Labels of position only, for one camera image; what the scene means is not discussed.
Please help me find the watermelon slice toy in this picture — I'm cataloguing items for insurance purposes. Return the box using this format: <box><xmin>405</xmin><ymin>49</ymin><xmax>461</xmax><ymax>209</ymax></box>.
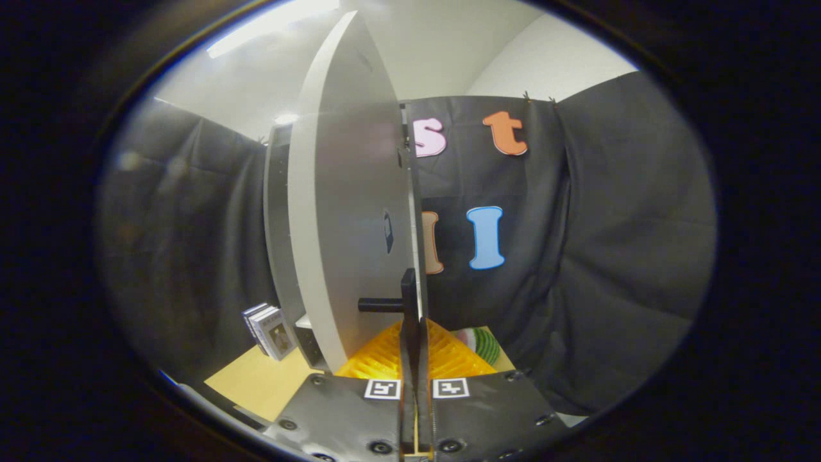
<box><xmin>452</xmin><ymin>326</ymin><xmax>502</xmax><ymax>366</ymax></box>

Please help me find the white shoe cabinet door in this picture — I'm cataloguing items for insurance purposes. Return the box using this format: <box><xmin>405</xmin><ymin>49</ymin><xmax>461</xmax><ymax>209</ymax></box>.
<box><xmin>287</xmin><ymin>10</ymin><xmax>429</xmax><ymax>374</ymax></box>

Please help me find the white book with figure cover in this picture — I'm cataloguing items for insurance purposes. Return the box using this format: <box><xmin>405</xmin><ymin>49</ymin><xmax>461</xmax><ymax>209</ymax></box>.
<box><xmin>253</xmin><ymin>308</ymin><xmax>297</xmax><ymax>362</ymax></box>

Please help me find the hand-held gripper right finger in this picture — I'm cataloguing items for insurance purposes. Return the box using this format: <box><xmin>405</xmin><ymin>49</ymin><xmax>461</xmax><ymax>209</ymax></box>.
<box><xmin>417</xmin><ymin>318</ymin><xmax>570</xmax><ymax>462</ymax></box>

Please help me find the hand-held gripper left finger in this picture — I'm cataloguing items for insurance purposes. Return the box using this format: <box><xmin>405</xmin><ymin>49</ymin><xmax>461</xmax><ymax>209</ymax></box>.
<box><xmin>265</xmin><ymin>318</ymin><xmax>418</xmax><ymax>462</ymax></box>

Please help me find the black door handle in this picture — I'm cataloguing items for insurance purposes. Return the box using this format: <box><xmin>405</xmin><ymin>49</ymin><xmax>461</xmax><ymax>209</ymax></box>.
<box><xmin>358</xmin><ymin>268</ymin><xmax>419</xmax><ymax>318</ymax></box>

